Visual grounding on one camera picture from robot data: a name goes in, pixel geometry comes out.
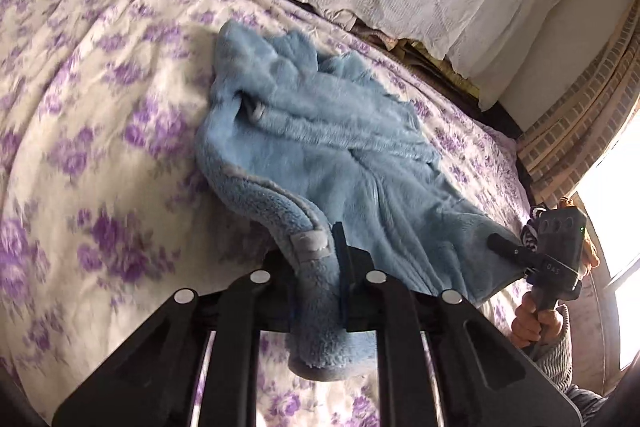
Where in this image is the blue fleece baby garment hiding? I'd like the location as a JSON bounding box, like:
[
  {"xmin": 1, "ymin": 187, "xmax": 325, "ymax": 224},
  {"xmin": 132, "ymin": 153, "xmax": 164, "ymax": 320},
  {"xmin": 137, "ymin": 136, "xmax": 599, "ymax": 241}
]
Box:
[{"xmin": 195, "ymin": 21, "xmax": 521, "ymax": 381}]

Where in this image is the striped knit sleeve forearm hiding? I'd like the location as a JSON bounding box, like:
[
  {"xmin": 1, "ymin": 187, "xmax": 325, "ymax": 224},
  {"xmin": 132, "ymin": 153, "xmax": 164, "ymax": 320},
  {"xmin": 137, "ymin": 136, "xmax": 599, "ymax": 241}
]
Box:
[{"xmin": 519, "ymin": 206, "xmax": 576, "ymax": 396}]

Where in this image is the person right hand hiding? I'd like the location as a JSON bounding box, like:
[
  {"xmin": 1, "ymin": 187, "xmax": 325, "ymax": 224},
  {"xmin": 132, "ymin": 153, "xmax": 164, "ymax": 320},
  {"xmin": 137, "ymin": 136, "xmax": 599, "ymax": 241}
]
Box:
[{"xmin": 508, "ymin": 243, "xmax": 601, "ymax": 350}]

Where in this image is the brick pattern curtain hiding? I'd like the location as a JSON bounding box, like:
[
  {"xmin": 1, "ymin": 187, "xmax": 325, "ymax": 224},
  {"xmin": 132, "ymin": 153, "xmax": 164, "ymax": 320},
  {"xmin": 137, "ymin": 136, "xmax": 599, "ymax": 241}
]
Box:
[{"xmin": 518, "ymin": 0, "xmax": 639, "ymax": 207}]

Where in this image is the purple floral bed quilt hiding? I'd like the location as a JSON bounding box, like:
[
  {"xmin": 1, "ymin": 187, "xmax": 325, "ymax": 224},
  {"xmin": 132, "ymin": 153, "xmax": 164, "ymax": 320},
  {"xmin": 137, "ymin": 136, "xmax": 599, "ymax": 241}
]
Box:
[{"xmin": 1, "ymin": 0, "xmax": 529, "ymax": 418}]

